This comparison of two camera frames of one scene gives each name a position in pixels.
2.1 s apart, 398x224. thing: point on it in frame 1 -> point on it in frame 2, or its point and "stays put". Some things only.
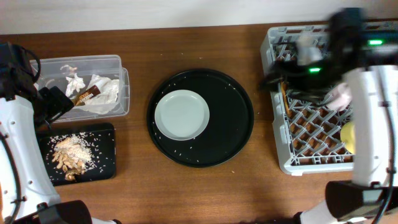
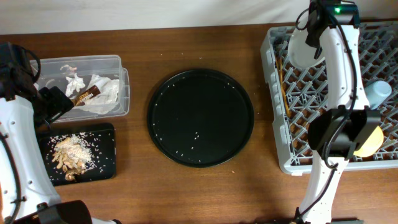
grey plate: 181,115 -> 300,52
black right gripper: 312,82 -> 313,43
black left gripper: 60,103 stays put
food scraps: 72,155 stays put
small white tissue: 74,83 stays put
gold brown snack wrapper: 81,98 stays put
